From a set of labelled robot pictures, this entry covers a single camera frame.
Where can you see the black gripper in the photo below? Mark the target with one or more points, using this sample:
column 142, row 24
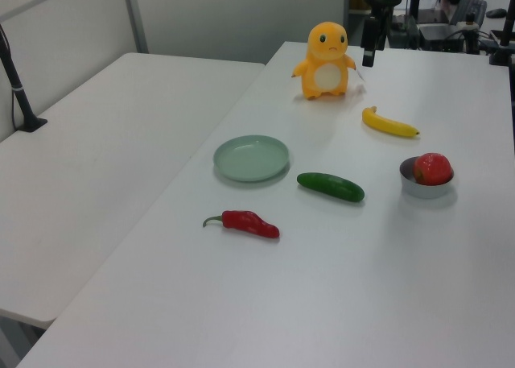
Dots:
column 369, row 34

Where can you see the yellow banana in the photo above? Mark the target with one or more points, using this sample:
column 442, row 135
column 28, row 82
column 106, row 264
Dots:
column 388, row 125

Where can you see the pale green plastic plate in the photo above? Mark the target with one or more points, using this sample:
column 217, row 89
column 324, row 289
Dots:
column 251, row 158

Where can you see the white paper plush tag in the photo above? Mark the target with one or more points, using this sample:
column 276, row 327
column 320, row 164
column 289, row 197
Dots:
column 360, row 76

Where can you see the orange dinosaur plush toy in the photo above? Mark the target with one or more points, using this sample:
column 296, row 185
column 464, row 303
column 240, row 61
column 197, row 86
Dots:
column 326, row 58

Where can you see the black electronics box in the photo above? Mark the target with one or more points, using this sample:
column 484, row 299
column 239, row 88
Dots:
column 446, row 38

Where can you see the black keyboard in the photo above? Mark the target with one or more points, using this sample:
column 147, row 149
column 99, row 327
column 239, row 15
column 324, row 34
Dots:
column 468, row 9

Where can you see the red apple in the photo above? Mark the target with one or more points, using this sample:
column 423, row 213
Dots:
column 432, row 168

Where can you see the green cucumber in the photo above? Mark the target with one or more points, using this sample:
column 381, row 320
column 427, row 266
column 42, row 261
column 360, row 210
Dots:
column 332, row 186

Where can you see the black computer mouse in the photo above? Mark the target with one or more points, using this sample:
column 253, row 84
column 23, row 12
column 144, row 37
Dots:
column 497, row 12

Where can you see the black stand with clamp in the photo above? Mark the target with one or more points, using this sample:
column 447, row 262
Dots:
column 505, row 38

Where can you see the small metal bowl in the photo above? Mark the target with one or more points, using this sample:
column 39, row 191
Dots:
column 424, row 190

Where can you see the red chili pepper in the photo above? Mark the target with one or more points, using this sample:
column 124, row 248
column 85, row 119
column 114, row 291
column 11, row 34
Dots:
column 245, row 222

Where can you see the grey partition frame post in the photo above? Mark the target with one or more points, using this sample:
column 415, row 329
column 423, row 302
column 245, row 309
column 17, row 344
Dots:
column 134, row 15

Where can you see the black camera pole with base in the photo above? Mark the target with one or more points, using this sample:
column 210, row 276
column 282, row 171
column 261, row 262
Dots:
column 18, row 90

